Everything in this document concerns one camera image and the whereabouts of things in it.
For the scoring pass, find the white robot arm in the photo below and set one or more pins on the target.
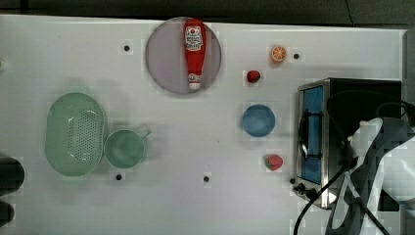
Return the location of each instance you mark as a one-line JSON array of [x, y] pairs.
[[383, 156]]

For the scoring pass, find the silver toaster oven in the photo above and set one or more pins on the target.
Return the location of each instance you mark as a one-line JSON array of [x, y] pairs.
[[328, 112]]

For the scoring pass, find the blue bowl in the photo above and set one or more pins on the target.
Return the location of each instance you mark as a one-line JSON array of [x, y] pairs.
[[258, 120]]

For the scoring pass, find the dark red toy strawberry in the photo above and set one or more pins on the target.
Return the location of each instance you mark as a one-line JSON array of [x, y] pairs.
[[253, 76]]

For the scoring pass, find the grey round plate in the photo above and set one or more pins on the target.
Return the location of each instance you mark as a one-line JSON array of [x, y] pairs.
[[166, 63]]

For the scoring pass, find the pink toy strawberry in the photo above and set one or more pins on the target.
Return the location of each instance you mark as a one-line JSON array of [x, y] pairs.
[[273, 162]]

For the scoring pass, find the green plastic cup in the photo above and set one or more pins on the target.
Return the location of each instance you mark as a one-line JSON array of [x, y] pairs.
[[126, 148]]

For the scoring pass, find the red ketchup bottle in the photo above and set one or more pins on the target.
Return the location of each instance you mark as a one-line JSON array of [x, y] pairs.
[[195, 44]]

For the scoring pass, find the orange slice toy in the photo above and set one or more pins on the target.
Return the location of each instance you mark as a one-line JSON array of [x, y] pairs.
[[278, 54]]

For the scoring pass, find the green perforated colander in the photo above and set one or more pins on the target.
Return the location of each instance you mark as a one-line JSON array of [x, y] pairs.
[[75, 132]]

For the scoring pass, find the black round container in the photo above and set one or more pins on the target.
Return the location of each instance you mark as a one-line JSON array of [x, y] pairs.
[[11, 175]]

